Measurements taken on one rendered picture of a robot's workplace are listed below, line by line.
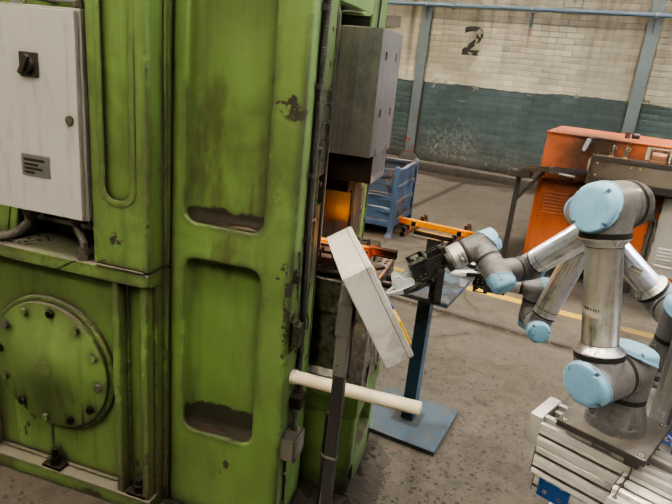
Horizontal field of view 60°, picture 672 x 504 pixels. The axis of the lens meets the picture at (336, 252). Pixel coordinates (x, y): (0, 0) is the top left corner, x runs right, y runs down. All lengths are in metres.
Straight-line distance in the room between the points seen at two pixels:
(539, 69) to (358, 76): 7.72
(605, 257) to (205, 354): 1.35
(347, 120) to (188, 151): 0.52
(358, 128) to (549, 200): 3.71
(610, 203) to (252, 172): 1.02
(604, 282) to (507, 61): 8.28
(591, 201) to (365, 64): 0.84
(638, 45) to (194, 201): 8.09
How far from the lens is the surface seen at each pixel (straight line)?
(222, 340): 2.07
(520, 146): 9.59
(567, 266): 1.95
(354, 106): 1.91
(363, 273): 1.39
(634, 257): 2.14
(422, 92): 10.00
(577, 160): 5.41
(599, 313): 1.49
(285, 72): 1.71
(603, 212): 1.42
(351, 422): 2.32
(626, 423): 1.69
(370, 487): 2.58
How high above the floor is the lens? 1.66
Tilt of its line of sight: 18 degrees down
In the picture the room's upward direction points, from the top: 6 degrees clockwise
